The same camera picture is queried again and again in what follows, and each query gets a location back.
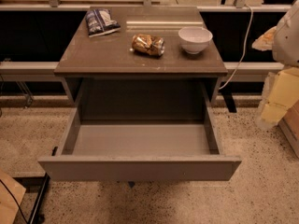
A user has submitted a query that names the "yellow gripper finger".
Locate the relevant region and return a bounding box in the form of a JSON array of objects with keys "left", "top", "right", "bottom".
[
  {"left": 255, "top": 67, "right": 299, "bottom": 130},
  {"left": 252, "top": 26, "right": 277, "bottom": 51}
]

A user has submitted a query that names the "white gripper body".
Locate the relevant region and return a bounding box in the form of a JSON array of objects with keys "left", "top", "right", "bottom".
[{"left": 272, "top": 0, "right": 299, "bottom": 66}]

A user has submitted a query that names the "crushed orange soda can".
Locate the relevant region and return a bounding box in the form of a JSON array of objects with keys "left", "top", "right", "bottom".
[{"left": 132, "top": 34, "right": 165, "bottom": 56}]

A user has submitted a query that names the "open grey top drawer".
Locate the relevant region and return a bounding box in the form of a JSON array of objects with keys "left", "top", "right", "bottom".
[{"left": 37, "top": 78, "right": 243, "bottom": 182}]

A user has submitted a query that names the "grey drawer cabinet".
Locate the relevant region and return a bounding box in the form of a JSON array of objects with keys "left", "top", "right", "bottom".
[{"left": 54, "top": 7, "right": 227, "bottom": 97}]

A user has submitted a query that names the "cardboard box right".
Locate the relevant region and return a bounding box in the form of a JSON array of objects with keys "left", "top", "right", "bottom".
[{"left": 279, "top": 101, "right": 299, "bottom": 158}]

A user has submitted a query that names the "white ceramic bowl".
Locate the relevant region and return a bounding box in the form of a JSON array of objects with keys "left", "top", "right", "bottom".
[{"left": 178, "top": 26, "right": 213, "bottom": 54}]

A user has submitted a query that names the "blue white chip bag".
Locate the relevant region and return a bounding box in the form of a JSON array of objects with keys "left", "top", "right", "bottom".
[{"left": 85, "top": 8, "right": 121, "bottom": 37}]

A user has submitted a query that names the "cardboard sheet left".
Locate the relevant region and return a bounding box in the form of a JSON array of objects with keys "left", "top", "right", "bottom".
[{"left": 0, "top": 169, "right": 26, "bottom": 224}]

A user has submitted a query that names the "white cable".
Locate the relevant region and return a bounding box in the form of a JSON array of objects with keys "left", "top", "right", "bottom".
[{"left": 218, "top": 4, "right": 254, "bottom": 91}]

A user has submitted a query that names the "black metal floor frame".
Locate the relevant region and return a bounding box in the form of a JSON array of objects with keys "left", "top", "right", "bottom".
[{"left": 13, "top": 146, "right": 59, "bottom": 224}]

